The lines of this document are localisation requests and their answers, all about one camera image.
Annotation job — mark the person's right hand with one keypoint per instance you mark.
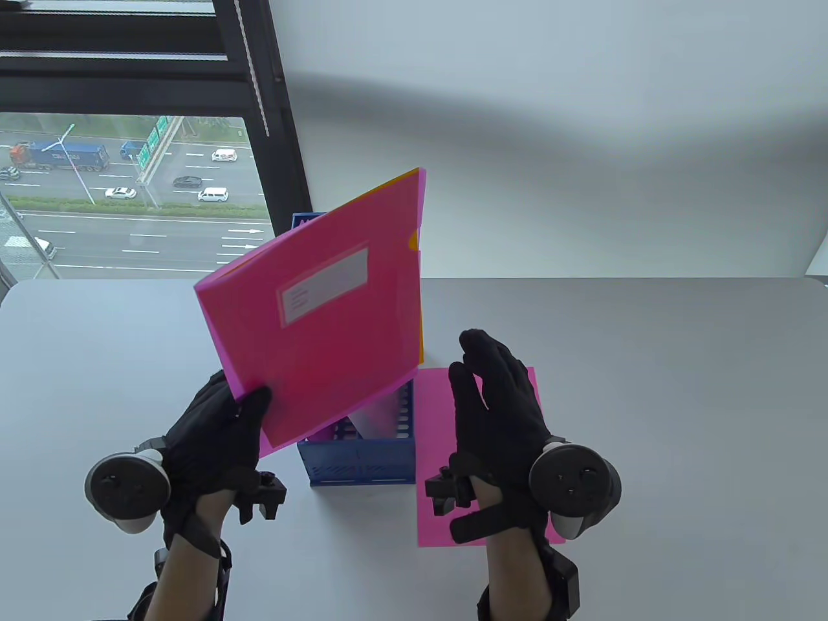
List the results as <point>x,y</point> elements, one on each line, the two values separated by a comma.
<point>501,427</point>

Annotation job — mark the person's left hand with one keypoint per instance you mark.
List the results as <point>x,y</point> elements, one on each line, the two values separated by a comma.
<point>197,453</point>

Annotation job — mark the person's right thumb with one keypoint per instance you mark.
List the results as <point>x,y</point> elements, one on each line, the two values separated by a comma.
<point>462,401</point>

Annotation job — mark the person's left thumb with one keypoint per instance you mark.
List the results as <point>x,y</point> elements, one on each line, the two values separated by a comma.
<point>254,407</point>

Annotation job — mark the pink plastic folder with label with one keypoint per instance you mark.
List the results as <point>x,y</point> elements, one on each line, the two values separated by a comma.
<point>323,323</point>

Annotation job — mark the person's left forearm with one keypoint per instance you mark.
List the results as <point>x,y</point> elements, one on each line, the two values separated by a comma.
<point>187,582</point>

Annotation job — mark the person's right forearm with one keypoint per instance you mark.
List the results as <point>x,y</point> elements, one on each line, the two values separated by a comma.
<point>517,576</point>

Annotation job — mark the translucent white folder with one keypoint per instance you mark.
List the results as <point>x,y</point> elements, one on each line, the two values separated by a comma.
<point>378,414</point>

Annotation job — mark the blue perforated file basket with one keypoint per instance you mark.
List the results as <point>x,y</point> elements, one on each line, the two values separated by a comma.
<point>362,460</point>

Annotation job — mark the plain pink plastic folder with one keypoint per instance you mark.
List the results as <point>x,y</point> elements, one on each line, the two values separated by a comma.
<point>433,524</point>

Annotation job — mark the grey round right wrist controller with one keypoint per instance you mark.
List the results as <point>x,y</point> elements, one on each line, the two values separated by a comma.
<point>576,488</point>

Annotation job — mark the grey round wrist controller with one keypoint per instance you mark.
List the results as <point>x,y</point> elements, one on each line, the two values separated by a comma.
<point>126,488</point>
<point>576,488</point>

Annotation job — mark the grey round left wrist controller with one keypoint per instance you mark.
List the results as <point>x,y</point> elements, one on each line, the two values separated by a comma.
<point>126,488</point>

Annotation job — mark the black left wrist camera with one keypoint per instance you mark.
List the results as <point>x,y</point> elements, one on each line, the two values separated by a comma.
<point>268,497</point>

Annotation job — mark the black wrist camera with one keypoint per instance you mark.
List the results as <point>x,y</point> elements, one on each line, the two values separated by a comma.
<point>446,491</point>
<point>268,497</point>

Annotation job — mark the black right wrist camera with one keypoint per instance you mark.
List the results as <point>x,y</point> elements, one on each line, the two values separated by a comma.
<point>446,491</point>

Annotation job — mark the black window frame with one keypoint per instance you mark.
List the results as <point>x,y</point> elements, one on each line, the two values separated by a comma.
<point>259,65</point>

